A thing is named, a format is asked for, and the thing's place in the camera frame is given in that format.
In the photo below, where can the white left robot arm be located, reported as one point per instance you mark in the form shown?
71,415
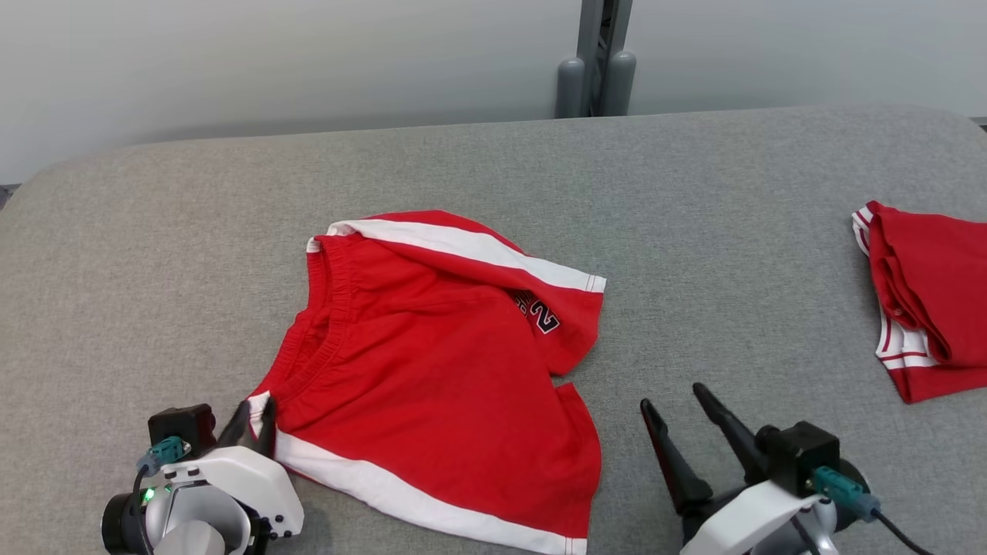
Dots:
197,533

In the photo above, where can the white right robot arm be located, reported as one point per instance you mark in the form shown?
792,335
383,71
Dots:
817,543

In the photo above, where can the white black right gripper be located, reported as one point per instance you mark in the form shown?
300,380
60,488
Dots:
740,524

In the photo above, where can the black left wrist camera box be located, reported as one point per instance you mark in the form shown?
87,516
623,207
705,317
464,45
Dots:
181,428

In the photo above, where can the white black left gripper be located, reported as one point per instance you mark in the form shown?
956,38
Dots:
247,478

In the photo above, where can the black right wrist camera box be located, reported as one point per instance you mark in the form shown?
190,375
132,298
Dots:
798,455

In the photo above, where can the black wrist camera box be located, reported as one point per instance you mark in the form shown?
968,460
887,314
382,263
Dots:
181,428
798,455

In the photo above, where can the red shorts with white stripes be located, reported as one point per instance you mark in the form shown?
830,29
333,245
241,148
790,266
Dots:
432,385

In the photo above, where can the red Bulls jersey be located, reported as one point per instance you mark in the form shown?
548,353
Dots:
933,301

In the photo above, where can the grey partition stand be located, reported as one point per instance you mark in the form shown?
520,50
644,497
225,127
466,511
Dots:
594,69

